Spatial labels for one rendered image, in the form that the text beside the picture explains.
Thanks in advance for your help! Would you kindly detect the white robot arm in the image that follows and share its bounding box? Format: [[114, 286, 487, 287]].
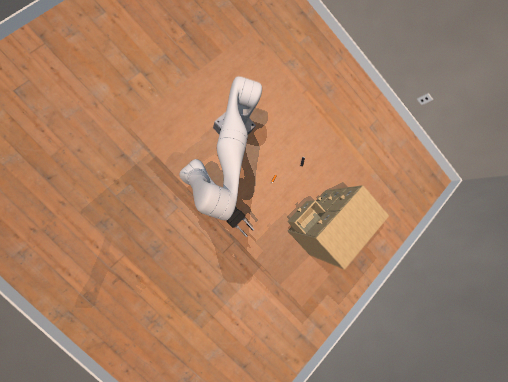
[[179, 76, 262, 220]]

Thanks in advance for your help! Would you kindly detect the small wooden chest of drawers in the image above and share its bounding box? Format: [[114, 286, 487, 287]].
[[288, 185, 389, 270]]

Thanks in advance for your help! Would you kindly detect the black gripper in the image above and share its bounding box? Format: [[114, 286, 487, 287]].
[[226, 207, 254, 237]]

